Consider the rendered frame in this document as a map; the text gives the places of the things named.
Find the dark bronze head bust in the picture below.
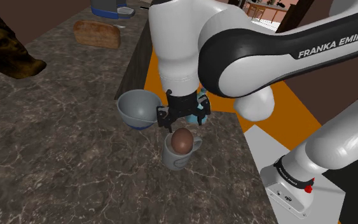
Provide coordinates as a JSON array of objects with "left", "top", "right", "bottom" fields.
[{"left": 0, "top": 4, "right": 48, "bottom": 80}]

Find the brown bread loaf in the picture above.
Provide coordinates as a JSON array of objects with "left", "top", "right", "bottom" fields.
[{"left": 73, "top": 20, "right": 122, "bottom": 50}]

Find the grey bowl with blue base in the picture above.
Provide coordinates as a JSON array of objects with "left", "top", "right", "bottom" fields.
[{"left": 116, "top": 89, "right": 164, "bottom": 130}]

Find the blue and grey coffee machine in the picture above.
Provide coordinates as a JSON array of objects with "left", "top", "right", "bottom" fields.
[{"left": 90, "top": 0, "right": 136, "bottom": 20}]

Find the wooden table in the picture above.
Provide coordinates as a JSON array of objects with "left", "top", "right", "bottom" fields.
[{"left": 246, "top": 0, "right": 289, "bottom": 24}]

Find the light blue bottle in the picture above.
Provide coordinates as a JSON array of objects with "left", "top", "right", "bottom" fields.
[{"left": 184, "top": 87, "right": 211, "bottom": 125}]

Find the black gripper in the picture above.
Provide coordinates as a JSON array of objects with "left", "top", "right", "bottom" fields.
[{"left": 156, "top": 89, "right": 212, "bottom": 132}]

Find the grey mug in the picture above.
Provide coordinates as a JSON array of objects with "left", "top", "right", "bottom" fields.
[{"left": 161, "top": 133, "right": 203, "bottom": 172}]

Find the brown egg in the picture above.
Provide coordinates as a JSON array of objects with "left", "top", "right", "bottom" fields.
[{"left": 170, "top": 127, "right": 195, "bottom": 155}]

